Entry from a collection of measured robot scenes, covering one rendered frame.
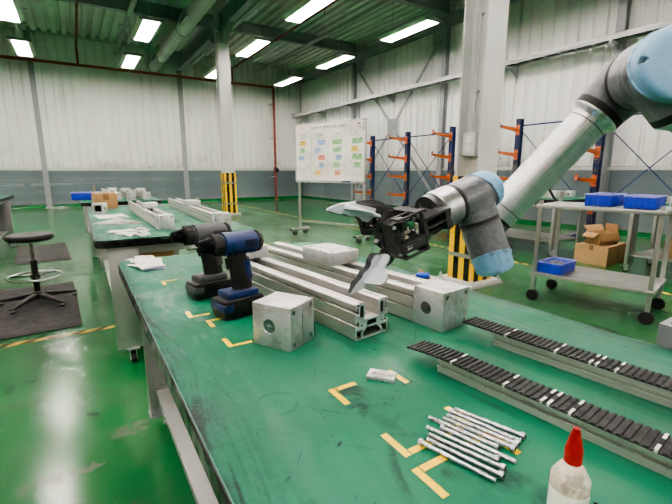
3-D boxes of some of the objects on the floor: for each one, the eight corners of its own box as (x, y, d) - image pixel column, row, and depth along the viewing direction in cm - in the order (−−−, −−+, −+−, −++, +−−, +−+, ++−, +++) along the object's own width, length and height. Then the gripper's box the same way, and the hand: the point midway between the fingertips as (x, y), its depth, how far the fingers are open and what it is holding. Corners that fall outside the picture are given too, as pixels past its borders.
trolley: (664, 309, 344) (684, 188, 325) (652, 326, 307) (674, 191, 287) (537, 285, 417) (547, 185, 397) (514, 297, 379) (524, 187, 360)
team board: (289, 235, 738) (286, 123, 700) (307, 232, 777) (305, 125, 739) (357, 244, 648) (358, 116, 610) (374, 240, 687) (376, 119, 648)
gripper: (444, 159, 66) (343, 199, 58) (461, 268, 73) (373, 317, 65) (410, 159, 73) (316, 195, 65) (428, 258, 80) (345, 301, 72)
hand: (334, 253), depth 67 cm, fingers open, 14 cm apart
